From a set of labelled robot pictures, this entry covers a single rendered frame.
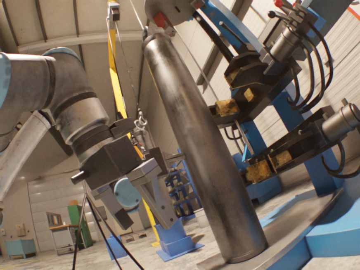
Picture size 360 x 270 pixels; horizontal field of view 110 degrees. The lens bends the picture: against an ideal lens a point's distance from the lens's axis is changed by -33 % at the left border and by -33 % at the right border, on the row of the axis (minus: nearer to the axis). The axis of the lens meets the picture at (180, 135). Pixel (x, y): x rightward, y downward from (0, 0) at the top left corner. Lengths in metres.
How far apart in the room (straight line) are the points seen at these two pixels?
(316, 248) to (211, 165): 0.60
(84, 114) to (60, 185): 12.11
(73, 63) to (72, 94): 0.06
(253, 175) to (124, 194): 0.77
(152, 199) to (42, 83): 0.23
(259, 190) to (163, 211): 3.07
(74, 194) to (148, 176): 11.78
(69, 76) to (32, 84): 0.07
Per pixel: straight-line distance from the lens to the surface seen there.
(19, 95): 0.28
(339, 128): 0.89
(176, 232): 2.02
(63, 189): 12.26
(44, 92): 0.30
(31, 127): 0.91
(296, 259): 0.88
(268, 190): 3.43
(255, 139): 1.48
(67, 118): 0.31
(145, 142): 2.20
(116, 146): 0.27
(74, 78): 0.33
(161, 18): 1.93
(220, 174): 0.77
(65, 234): 6.34
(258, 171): 1.16
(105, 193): 0.39
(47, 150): 13.56
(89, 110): 0.31
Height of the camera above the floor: 0.46
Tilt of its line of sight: 21 degrees up
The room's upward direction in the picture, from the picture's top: 22 degrees counter-clockwise
